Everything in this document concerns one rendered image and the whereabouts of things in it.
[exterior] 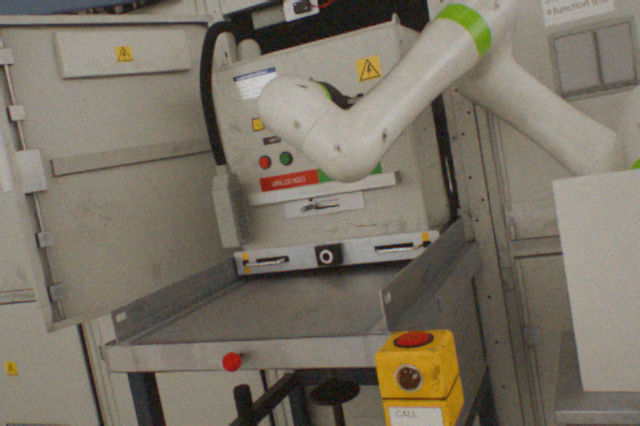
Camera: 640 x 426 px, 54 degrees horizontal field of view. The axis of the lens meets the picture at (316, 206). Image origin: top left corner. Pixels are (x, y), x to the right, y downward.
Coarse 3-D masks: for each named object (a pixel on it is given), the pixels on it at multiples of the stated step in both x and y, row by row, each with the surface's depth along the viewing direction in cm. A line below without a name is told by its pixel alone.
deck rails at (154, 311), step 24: (456, 240) 149; (216, 264) 154; (408, 264) 113; (432, 264) 127; (168, 288) 137; (192, 288) 144; (216, 288) 153; (384, 288) 99; (408, 288) 110; (120, 312) 122; (144, 312) 129; (168, 312) 135; (384, 312) 97; (408, 312) 107; (120, 336) 122; (144, 336) 123
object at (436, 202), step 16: (352, 32) 140; (400, 32) 140; (416, 32) 154; (288, 48) 147; (400, 48) 138; (432, 112) 158; (416, 128) 142; (432, 128) 156; (416, 144) 140; (432, 144) 154; (416, 160) 139; (432, 160) 152; (432, 176) 150; (432, 192) 148; (448, 192) 163; (432, 208) 146; (448, 208) 160; (432, 224) 144
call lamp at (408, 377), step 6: (402, 366) 72; (408, 366) 72; (414, 366) 72; (396, 372) 73; (402, 372) 72; (408, 372) 71; (414, 372) 71; (420, 372) 72; (396, 378) 72; (402, 378) 71; (408, 378) 71; (414, 378) 71; (420, 378) 72; (402, 384) 72; (408, 384) 71; (414, 384) 71; (420, 384) 72; (408, 390) 72; (414, 390) 72
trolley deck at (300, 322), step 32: (480, 256) 157; (256, 288) 150; (288, 288) 144; (320, 288) 138; (352, 288) 132; (448, 288) 123; (192, 320) 130; (224, 320) 125; (256, 320) 120; (288, 320) 116; (320, 320) 112; (352, 320) 108; (416, 320) 101; (128, 352) 120; (160, 352) 117; (192, 352) 114; (224, 352) 111; (256, 352) 108; (288, 352) 106; (320, 352) 103; (352, 352) 101
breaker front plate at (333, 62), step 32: (384, 32) 137; (256, 64) 151; (288, 64) 148; (320, 64) 145; (352, 64) 142; (384, 64) 139; (224, 96) 156; (352, 96) 143; (224, 128) 158; (256, 160) 155; (384, 160) 142; (256, 192) 157; (352, 192) 146; (384, 192) 143; (416, 192) 140; (256, 224) 158; (288, 224) 155; (320, 224) 151; (352, 224) 148; (384, 224) 144; (416, 224) 141
